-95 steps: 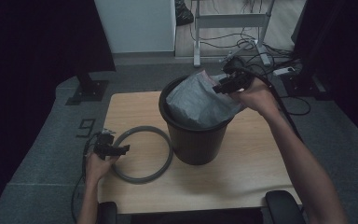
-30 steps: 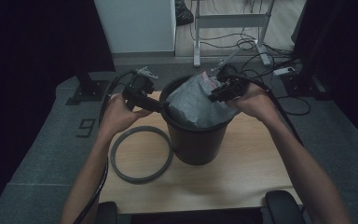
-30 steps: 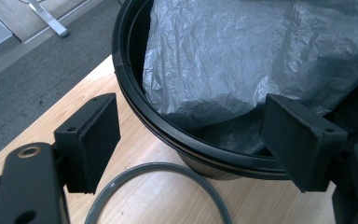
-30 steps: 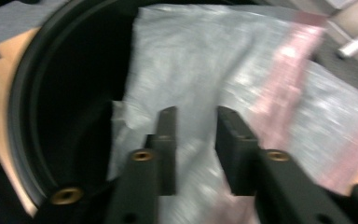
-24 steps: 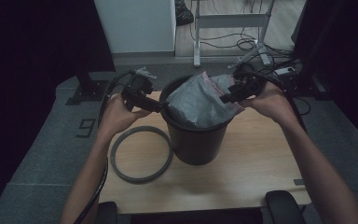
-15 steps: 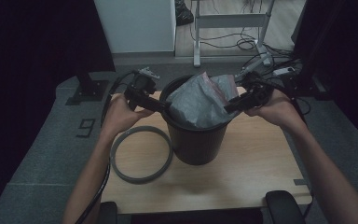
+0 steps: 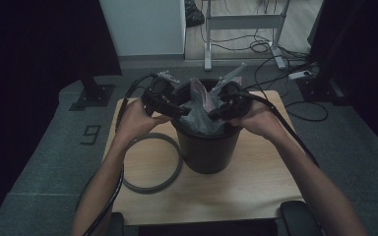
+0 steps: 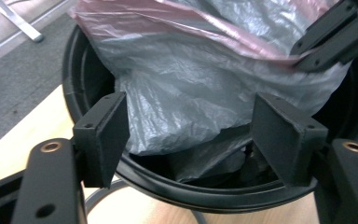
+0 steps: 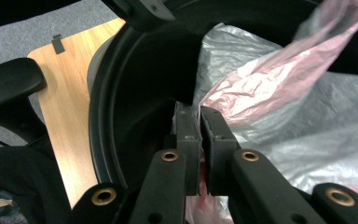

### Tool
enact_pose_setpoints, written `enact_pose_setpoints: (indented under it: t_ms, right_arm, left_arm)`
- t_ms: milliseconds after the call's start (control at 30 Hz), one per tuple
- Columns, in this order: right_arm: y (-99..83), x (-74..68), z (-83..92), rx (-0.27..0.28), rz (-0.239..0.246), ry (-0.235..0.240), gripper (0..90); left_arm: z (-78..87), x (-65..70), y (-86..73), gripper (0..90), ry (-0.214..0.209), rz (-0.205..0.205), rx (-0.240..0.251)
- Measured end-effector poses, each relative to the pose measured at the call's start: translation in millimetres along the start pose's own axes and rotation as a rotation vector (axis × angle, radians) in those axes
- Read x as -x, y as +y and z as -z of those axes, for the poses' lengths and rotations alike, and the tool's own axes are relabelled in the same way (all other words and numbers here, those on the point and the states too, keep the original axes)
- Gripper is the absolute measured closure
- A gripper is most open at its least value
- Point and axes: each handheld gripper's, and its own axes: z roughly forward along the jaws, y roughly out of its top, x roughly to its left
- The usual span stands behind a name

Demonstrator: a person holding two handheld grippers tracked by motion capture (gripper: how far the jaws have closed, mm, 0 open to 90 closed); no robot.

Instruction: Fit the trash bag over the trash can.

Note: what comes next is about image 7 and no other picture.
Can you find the white metal desk frame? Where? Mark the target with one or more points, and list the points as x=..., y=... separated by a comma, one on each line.
x=242, y=22

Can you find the person's left hand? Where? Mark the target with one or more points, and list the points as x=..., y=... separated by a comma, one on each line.
x=138, y=121

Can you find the black chair armrest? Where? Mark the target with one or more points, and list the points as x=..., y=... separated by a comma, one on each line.
x=118, y=226
x=297, y=219

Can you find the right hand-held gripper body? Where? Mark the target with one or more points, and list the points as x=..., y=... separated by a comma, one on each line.
x=236, y=101

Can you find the black trash bin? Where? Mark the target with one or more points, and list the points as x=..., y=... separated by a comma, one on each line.
x=206, y=154

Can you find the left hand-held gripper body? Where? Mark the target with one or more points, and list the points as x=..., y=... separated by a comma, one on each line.
x=160, y=93

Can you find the white power strip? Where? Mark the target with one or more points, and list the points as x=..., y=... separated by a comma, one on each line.
x=299, y=75

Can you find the white cabinet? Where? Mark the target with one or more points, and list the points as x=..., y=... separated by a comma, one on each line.
x=144, y=26

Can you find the black bag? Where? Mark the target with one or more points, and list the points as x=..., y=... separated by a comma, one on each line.
x=193, y=14

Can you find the black stand base plate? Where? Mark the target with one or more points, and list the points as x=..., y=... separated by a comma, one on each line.
x=325, y=91
x=93, y=95

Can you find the person's right hand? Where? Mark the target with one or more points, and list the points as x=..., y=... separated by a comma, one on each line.
x=262, y=123

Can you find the black curtain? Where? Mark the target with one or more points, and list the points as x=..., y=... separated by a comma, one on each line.
x=29, y=39
x=361, y=49

